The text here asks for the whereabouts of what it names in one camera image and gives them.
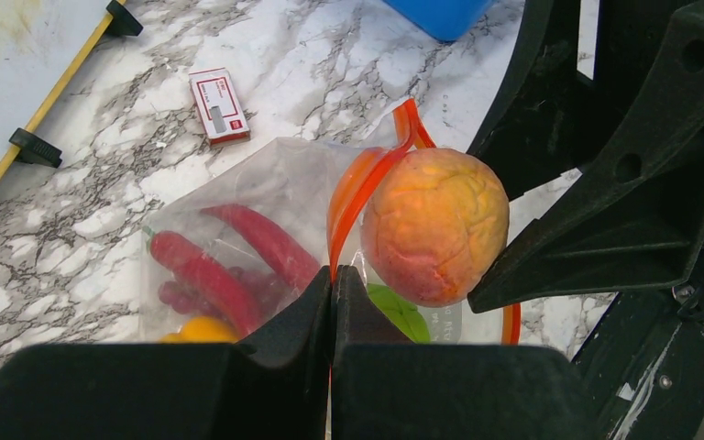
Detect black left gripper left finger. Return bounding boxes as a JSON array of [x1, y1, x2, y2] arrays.
[[0, 269, 331, 439]]

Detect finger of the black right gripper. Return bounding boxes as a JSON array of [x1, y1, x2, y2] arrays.
[[467, 1, 605, 200]]

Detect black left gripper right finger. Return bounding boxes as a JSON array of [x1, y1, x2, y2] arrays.
[[331, 266, 600, 439]]

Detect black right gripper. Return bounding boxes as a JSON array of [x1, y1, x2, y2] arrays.
[[468, 1, 704, 439]]

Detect green lime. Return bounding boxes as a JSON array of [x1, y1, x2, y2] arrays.
[[367, 283, 431, 343]]

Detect yellow bell pepper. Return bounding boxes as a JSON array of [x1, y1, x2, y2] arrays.
[[159, 316, 239, 343]]

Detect peach fruit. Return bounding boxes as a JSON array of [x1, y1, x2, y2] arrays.
[[360, 148, 510, 308]]

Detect clear zip bag orange zipper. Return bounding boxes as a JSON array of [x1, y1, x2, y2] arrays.
[[139, 100, 521, 344]]

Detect blue plastic bin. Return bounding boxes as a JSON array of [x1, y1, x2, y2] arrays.
[[384, 0, 495, 43]]

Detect red white staple box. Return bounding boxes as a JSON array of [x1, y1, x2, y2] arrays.
[[189, 68, 251, 146]]

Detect small whiteboard yellow frame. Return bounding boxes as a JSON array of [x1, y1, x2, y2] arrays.
[[0, 0, 143, 180]]

